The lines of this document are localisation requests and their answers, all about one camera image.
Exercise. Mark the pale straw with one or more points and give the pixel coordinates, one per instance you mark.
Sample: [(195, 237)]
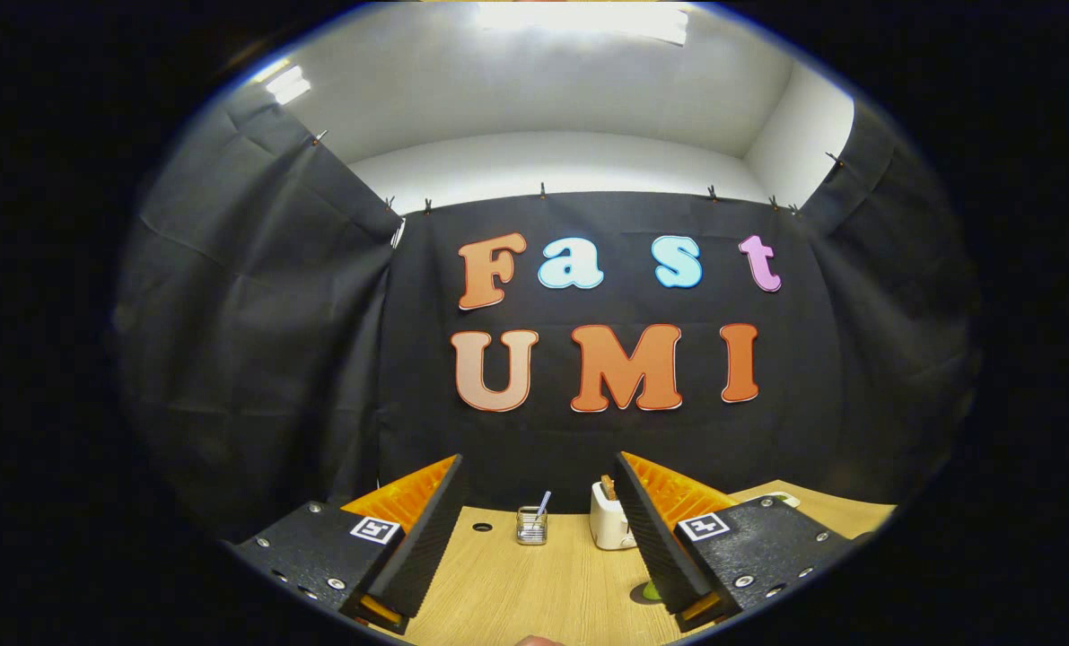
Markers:
[(544, 502)]

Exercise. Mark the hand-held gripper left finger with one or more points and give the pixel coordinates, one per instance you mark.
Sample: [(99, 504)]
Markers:
[(426, 547)]

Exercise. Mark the dark brown round coaster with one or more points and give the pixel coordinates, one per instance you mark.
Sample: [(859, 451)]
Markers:
[(638, 597)]

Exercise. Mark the wooden table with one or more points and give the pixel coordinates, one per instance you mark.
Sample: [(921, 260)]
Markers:
[(534, 592)]

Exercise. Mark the white toaster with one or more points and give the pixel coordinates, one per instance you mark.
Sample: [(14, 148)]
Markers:
[(608, 525)]

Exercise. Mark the toast slice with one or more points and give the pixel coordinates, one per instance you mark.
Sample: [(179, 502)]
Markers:
[(607, 488)]

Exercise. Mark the row of black cloth clips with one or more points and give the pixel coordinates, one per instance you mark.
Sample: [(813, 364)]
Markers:
[(542, 191)]

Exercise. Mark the small ceiling light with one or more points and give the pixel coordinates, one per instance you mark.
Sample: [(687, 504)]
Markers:
[(288, 84)]

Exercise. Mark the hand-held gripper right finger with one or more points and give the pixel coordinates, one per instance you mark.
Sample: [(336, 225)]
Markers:
[(655, 547)]

